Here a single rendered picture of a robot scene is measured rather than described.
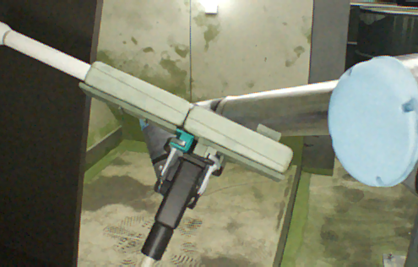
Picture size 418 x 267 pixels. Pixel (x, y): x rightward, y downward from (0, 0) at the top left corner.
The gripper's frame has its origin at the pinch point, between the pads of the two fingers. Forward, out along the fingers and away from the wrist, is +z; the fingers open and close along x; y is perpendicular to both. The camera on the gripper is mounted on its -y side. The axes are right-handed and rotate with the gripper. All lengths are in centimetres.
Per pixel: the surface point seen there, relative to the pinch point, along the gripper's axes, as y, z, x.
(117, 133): -27, -199, 49
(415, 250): -19, -88, -88
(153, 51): -73, -168, 49
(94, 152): -8, -178, 52
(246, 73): -80, -155, -4
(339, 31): -111, -125, -36
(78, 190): 12.9, -24.7, 17.0
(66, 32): -9.6, -10.4, 29.2
